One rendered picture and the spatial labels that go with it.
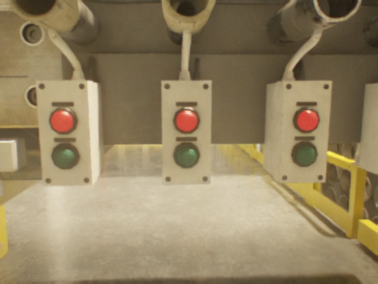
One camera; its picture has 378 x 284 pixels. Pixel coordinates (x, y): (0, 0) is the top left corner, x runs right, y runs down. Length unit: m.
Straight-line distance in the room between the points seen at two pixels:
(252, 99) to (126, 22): 0.25
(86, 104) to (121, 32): 0.17
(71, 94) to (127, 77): 0.11
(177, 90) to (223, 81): 0.12
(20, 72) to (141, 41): 0.22
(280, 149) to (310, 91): 0.09
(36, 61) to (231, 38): 0.34
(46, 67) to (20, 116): 0.10
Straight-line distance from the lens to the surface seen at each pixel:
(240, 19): 0.59
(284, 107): 0.48
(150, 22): 0.58
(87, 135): 0.47
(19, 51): 0.63
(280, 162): 0.48
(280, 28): 0.54
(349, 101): 0.62
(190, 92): 0.45
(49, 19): 0.41
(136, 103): 0.54
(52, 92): 0.48
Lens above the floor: 0.75
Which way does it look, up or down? 9 degrees down
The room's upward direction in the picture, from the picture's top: straight up
